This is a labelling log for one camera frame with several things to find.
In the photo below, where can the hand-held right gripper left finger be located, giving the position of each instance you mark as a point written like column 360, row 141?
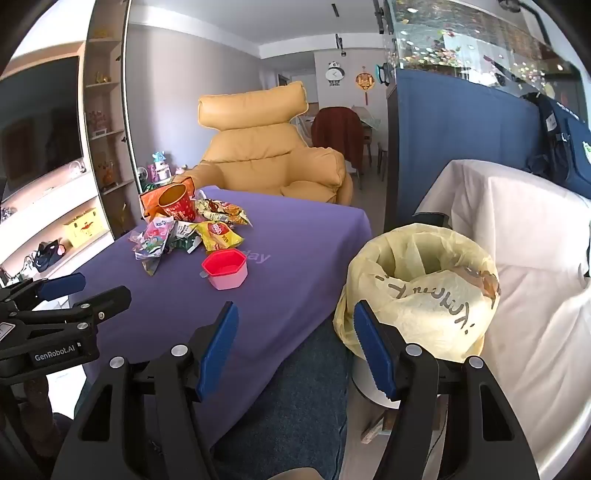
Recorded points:
column 220, row 350

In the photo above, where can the purple tablecloth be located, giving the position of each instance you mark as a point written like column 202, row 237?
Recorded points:
column 286, row 258

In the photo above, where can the pink colourful wrapper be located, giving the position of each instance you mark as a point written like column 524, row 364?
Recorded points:
column 152, row 237

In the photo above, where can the white sofa cover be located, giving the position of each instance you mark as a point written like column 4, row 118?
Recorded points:
column 521, row 240

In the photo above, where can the green yellow snack packet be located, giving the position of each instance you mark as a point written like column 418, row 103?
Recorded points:
column 221, row 212

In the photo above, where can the beige shelf unit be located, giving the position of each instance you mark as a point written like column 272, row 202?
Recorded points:
column 92, row 138

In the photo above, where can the orange snack bag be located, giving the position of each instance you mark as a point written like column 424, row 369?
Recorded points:
column 147, row 201

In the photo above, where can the yellow box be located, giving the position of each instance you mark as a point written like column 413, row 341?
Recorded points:
column 83, row 228

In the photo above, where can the black television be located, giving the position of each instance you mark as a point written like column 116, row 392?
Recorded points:
column 37, row 134

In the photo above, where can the blue partition cloth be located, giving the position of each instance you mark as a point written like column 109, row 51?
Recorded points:
column 452, row 124

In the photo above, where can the colourful toy figures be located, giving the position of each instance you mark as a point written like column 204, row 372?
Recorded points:
column 159, row 170

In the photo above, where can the white trash bin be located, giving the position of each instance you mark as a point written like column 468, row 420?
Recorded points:
column 364, row 387

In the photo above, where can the person's blue jeans leg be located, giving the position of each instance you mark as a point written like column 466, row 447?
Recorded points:
column 295, row 406

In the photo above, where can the yellow red snack packet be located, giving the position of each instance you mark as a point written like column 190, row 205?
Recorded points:
column 217, row 233

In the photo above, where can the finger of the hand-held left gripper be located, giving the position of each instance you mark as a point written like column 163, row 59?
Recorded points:
column 106, row 300
column 62, row 285

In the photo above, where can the red paper cup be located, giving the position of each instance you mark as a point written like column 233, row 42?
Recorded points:
column 178, row 210

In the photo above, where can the glass fish tank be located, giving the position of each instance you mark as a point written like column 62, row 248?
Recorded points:
column 443, row 41

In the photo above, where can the white wall clock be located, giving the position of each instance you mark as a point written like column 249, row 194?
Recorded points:
column 333, row 74

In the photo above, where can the white bin yellow bag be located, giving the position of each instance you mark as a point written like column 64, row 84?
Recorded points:
column 415, row 295

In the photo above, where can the brown jacket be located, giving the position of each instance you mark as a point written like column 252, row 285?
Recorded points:
column 337, row 129

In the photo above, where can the dark blue backpack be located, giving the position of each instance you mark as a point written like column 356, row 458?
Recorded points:
column 561, row 147

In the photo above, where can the yellow red hanging ornament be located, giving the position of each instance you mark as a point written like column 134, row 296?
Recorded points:
column 364, row 81

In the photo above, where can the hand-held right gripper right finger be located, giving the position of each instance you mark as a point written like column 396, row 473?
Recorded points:
column 374, row 350

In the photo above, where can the black handbag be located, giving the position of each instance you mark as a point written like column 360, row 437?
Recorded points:
column 48, row 258

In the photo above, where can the pink hexagonal cup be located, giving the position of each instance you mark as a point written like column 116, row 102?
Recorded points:
column 226, row 272

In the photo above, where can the yellow leather armchair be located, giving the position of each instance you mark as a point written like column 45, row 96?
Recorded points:
column 258, row 157

